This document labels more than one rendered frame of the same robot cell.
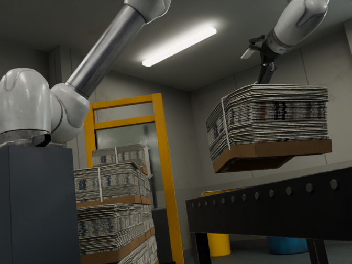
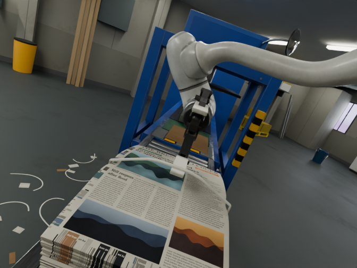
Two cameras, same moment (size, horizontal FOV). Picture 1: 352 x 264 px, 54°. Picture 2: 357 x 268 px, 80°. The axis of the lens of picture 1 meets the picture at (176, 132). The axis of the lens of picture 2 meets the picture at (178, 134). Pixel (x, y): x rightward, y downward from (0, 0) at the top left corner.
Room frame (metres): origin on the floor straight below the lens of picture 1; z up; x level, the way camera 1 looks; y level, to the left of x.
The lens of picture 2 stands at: (1.66, -0.19, 1.38)
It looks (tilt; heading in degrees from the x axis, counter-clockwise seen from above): 18 degrees down; 201
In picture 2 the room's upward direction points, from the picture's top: 21 degrees clockwise
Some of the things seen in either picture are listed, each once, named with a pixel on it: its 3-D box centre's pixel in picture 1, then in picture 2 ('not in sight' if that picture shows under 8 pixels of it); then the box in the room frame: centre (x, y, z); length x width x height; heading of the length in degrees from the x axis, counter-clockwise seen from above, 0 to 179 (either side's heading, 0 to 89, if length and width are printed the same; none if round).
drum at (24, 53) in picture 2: not in sight; (24, 56); (-1.26, -5.38, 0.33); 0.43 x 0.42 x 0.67; 52
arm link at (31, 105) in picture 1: (25, 103); not in sight; (1.06, 0.47, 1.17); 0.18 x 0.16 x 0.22; 172
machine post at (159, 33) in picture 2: not in sight; (132, 127); (0.28, -1.12, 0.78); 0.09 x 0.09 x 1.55; 19
